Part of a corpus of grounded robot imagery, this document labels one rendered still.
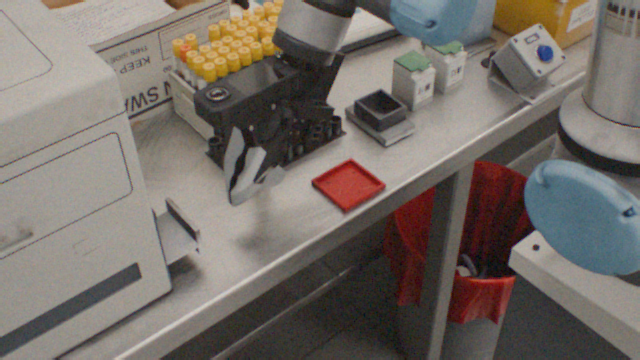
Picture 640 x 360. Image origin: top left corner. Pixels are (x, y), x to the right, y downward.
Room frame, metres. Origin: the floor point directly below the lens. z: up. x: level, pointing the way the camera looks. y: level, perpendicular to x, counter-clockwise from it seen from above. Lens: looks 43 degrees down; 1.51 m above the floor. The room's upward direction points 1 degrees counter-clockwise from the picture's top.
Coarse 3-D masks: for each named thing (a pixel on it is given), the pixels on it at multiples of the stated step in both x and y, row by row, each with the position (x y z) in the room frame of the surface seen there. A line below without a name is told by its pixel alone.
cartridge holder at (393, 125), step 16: (368, 96) 0.80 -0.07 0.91; (384, 96) 0.81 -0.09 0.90; (352, 112) 0.80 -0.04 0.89; (368, 112) 0.77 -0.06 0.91; (384, 112) 0.79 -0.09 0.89; (400, 112) 0.77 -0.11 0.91; (368, 128) 0.76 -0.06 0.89; (384, 128) 0.76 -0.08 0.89; (400, 128) 0.76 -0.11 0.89; (384, 144) 0.74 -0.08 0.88
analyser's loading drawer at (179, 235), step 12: (168, 204) 0.58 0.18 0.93; (168, 216) 0.57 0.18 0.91; (180, 216) 0.56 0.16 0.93; (168, 228) 0.55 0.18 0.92; (180, 228) 0.55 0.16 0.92; (192, 228) 0.54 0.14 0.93; (168, 240) 0.54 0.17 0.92; (180, 240) 0.54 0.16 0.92; (192, 240) 0.54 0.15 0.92; (168, 252) 0.52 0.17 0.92; (180, 252) 0.52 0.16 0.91; (168, 264) 0.51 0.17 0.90
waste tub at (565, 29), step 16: (496, 0) 1.04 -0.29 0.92; (512, 0) 1.02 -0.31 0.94; (528, 0) 0.99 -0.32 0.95; (544, 0) 0.97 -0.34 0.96; (560, 0) 0.95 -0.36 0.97; (576, 0) 0.97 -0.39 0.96; (592, 0) 0.99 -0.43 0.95; (496, 16) 1.04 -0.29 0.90; (512, 16) 1.01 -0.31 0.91; (528, 16) 0.99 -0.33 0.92; (544, 16) 0.97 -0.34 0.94; (560, 16) 0.95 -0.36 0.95; (576, 16) 0.97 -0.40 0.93; (592, 16) 1.00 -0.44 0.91; (512, 32) 1.01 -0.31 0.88; (560, 32) 0.95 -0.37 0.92; (576, 32) 0.98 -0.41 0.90; (592, 32) 1.01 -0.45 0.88; (560, 48) 0.96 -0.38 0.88
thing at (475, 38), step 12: (480, 0) 0.98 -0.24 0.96; (492, 0) 0.99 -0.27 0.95; (480, 12) 0.98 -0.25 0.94; (492, 12) 0.99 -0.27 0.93; (468, 24) 0.97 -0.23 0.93; (480, 24) 0.98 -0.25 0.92; (468, 36) 0.97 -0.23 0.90; (480, 36) 0.98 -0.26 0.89; (468, 48) 0.96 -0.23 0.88; (480, 48) 0.96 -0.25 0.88
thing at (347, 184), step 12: (336, 168) 0.69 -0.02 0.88; (348, 168) 0.69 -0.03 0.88; (360, 168) 0.69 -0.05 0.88; (312, 180) 0.66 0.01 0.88; (324, 180) 0.67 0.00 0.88; (336, 180) 0.67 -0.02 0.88; (348, 180) 0.67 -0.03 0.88; (360, 180) 0.67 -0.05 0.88; (372, 180) 0.67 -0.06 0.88; (324, 192) 0.64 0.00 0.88; (336, 192) 0.65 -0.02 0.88; (348, 192) 0.65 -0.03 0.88; (360, 192) 0.65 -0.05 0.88; (372, 192) 0.64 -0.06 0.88; (336, 204) 0.63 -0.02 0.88; (348, 204) 0.62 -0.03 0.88
